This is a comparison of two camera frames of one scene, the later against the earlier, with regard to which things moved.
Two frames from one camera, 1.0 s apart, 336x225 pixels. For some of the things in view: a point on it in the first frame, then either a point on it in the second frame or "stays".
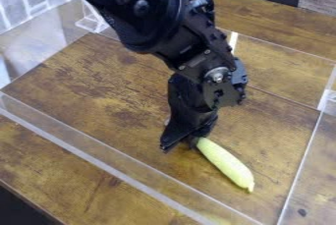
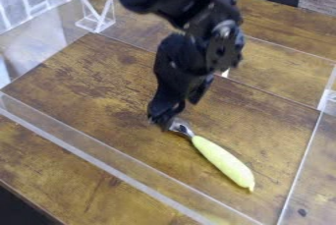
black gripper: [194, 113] → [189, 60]
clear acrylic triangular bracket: [93, 20] stays
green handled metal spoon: [226, 164] stays
